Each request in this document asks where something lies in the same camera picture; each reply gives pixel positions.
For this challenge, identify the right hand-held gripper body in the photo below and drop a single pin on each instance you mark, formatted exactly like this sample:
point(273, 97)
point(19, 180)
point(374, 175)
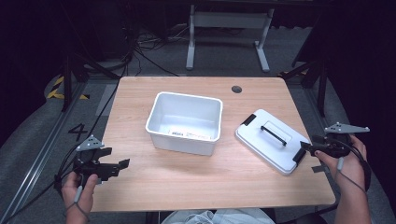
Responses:
point(334, 146)

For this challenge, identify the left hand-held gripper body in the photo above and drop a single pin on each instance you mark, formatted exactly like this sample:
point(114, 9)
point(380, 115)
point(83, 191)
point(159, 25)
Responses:
point(93, 168)

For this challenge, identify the white plastic storage box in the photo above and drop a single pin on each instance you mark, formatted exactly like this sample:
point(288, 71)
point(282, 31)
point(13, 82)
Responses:
point(186, 121)

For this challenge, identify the person's right hand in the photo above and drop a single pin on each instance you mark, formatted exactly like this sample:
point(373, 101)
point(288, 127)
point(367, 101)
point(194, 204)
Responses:
point(350, 168)

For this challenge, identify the person's left hand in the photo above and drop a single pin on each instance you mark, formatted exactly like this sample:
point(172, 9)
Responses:
point(77, 190)

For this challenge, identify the grey tape piece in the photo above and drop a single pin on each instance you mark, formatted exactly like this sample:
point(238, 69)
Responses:
point(318, 169)

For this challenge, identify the black tripod stand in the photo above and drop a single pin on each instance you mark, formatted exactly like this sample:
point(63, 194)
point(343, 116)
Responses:
point(67, 81)
point(322, 81)

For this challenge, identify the yellow black floor tape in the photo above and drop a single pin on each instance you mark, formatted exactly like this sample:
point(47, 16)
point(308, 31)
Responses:
point(56, 92)

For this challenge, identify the round black table grommet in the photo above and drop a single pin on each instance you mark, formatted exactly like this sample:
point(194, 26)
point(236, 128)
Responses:
point(236, 89)

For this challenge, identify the person's light clothing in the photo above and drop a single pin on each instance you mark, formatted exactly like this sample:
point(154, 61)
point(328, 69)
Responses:
point(218, 217)

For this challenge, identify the metal floor rail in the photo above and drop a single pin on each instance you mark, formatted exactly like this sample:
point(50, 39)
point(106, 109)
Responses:
point(34, 161)

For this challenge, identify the grey metal desk frame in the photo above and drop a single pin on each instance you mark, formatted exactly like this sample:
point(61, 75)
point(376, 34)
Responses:
point(230, 20)

